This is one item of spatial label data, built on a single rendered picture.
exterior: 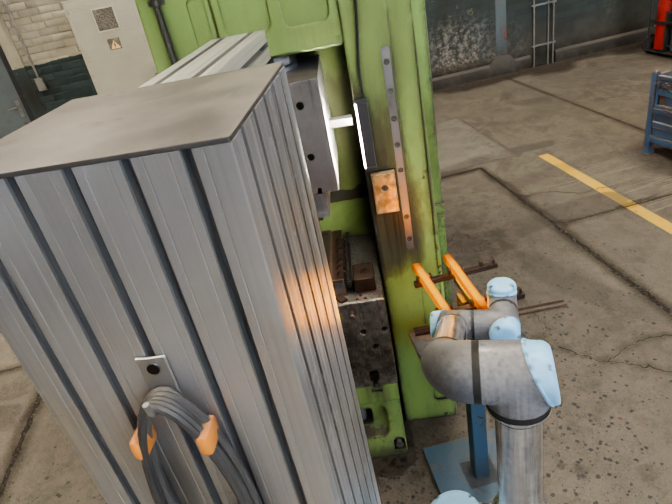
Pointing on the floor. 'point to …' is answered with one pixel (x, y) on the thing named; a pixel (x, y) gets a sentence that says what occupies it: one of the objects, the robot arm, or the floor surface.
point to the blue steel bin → (659, 112)
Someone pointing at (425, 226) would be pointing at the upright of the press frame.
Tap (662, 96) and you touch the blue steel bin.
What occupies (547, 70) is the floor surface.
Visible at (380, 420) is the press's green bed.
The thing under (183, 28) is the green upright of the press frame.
